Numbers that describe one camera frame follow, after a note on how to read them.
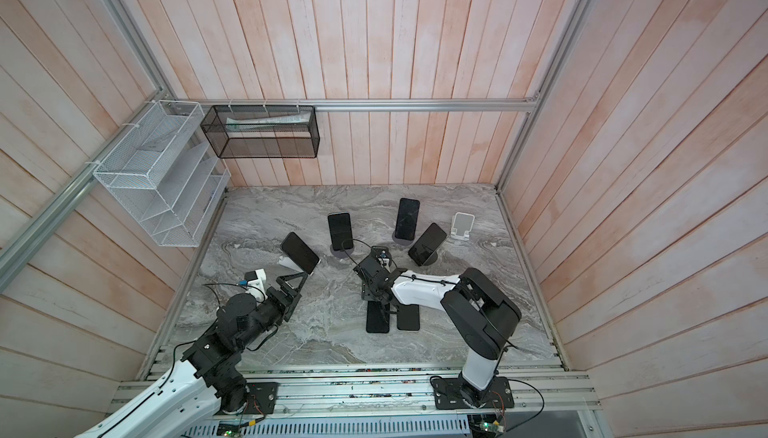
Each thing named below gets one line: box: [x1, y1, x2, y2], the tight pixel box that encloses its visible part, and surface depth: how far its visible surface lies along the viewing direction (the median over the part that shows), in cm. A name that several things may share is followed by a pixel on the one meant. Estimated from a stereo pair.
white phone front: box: [397, 304, 420, 331], surface depth 87 cm
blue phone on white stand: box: [281, 232, 320, 275], surface depth 97 cm
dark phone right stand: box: [408, 222, 447, 267], surface depth 97 cm
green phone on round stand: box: [328, 212, 353, 251], surface depth 93 cm
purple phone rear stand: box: [394, 198, 421, 241], surface depth 100 cm
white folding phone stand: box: [450, 212, 475, 241], surface depth 103 cm
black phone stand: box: [366, 301, 390, 333], surface depth 86 cm
